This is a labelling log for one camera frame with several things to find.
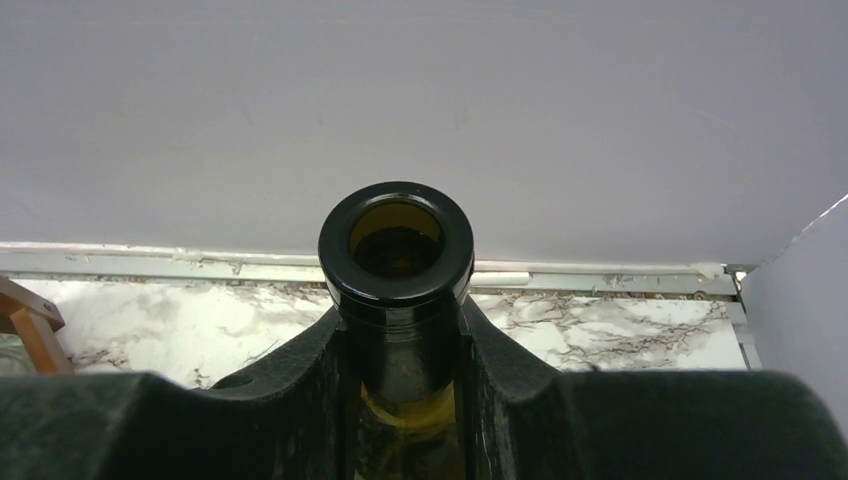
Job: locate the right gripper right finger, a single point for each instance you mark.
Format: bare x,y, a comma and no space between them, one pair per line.
520,418

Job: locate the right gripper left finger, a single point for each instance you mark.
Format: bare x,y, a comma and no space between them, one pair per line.
278,418

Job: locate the green wine bottle black cap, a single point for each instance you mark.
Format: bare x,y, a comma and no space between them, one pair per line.
398,258

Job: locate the brown wooden wine rack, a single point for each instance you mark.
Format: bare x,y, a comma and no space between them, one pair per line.
35,321

